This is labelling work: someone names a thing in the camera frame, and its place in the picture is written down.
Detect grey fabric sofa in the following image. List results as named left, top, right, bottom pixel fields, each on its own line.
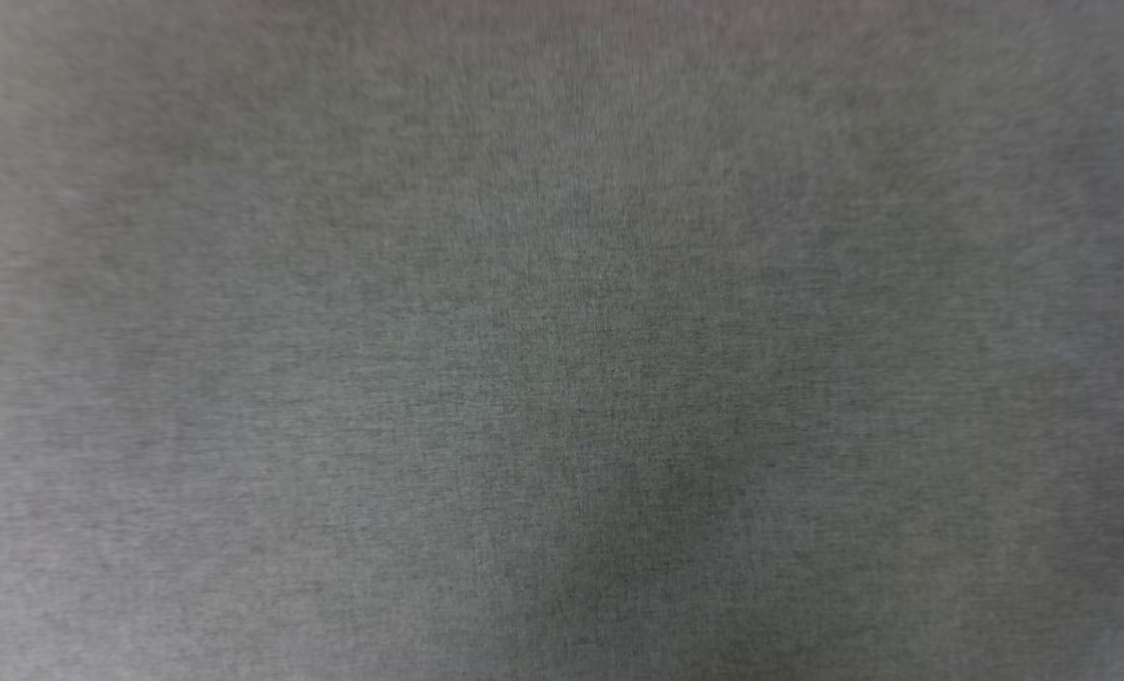
left=0, top=0, right=1124, bottom=681

